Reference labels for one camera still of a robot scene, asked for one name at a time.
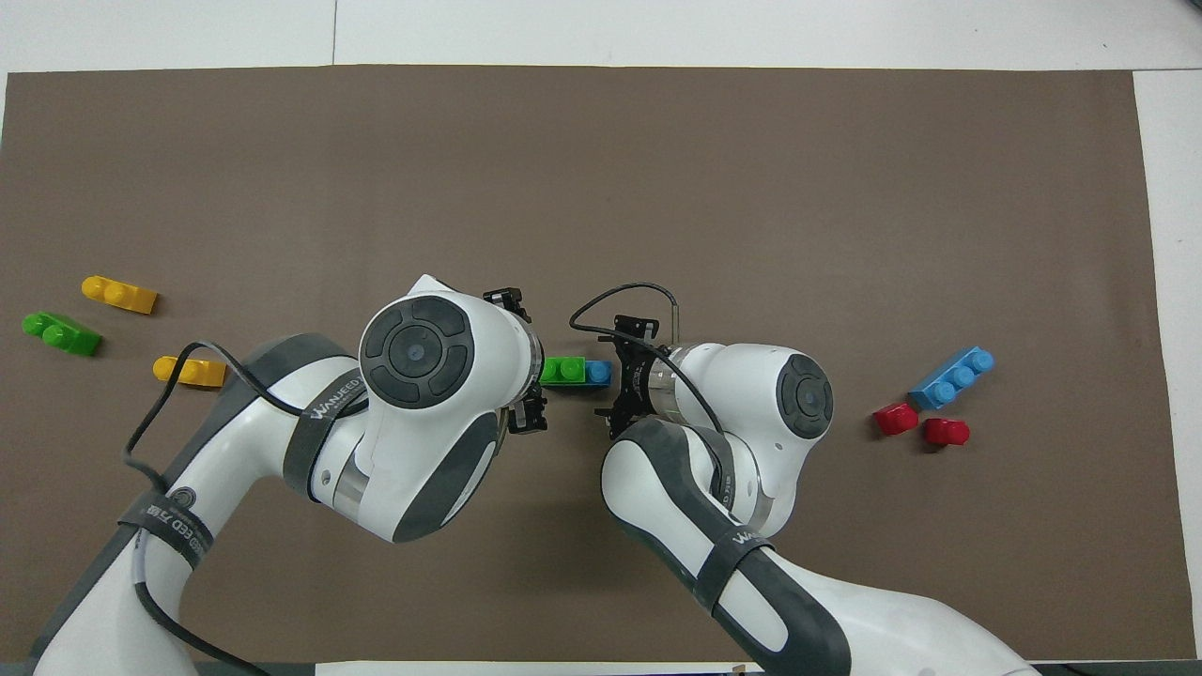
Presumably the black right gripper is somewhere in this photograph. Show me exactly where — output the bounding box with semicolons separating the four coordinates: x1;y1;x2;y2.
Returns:
483;287;670;443

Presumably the yellow two-stud toy block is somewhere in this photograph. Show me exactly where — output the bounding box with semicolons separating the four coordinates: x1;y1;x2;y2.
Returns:
153;356;227;389
82;275;159;315

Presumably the brown table mat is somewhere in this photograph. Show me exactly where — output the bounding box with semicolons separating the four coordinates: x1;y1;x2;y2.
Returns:
0;64;1170;664

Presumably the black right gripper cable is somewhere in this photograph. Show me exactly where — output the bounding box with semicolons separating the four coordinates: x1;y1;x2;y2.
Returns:
568;282;732;447

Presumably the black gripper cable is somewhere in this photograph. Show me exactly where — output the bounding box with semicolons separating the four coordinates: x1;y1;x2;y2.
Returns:
124;340;369;676
568;282;732;447

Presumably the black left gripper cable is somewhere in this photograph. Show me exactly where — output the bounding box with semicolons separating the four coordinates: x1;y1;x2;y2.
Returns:
124;340;369;676

